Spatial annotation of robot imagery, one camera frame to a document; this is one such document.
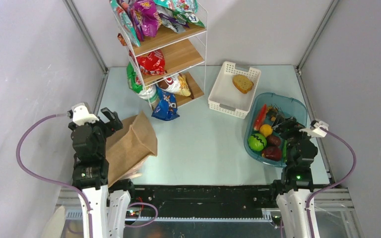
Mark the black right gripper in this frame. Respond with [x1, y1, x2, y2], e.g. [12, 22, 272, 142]
[271, 113, 317, 166]

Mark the brown burlap tote bag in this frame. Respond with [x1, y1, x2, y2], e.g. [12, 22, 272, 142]
[106, 111, 158, 187]

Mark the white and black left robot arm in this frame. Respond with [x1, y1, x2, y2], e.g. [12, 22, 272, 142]
[68, 103, 123, 238]

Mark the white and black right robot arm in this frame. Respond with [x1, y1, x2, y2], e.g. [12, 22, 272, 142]
[268, 115, 319, 238]

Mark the teal plastic tub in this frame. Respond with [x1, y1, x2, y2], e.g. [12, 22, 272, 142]
[243, 92, 308, 168]

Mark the yellow toy lemon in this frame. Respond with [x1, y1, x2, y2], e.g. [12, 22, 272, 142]
[259, 124, 273, 138]

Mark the brown toy potato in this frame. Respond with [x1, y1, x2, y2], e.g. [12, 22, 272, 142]
[266, 134, 281, 147]

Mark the green toy ball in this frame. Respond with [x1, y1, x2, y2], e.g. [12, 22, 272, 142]
[248, 133, 267, 152]

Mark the dark red toy apple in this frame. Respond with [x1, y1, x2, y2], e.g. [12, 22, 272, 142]
[261, 146, 282, 162]

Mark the slice of toasted bread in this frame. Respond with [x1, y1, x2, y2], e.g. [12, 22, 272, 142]
[232, 74, 254, 94]

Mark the blue snack bag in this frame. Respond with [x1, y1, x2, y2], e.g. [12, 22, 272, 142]
[151, 87, 180, 121]

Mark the white plastic basket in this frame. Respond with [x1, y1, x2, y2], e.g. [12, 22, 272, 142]
[208, 61, 261, 119]

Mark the red snack bag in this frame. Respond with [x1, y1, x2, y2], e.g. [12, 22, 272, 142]
[136, 50, 166, 75]

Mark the white red chips bag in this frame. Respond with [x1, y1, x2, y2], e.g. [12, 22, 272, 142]
[157, 73, 191, 97]

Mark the teal snack bag left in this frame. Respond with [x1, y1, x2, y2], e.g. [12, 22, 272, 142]
[110, 0, 140, 47]

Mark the purple snack bag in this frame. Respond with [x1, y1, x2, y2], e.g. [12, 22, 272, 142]
[132, 0, 162, 37]

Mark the green white snack bag top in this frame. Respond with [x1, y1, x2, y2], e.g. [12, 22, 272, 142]
[154, 0, 205, 34]

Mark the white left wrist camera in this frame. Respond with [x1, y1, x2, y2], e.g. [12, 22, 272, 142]
[70, 102, 100, 126]

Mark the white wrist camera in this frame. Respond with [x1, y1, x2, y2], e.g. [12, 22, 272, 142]
[299, 120, 329, 138]
[70, 102, 100, 126]

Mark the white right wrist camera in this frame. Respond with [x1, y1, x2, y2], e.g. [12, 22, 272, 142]
[299, 120, 329, 138]

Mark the white wire wooden shelf rack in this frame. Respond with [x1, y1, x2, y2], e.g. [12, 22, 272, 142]
[110, 0, 207, 107]

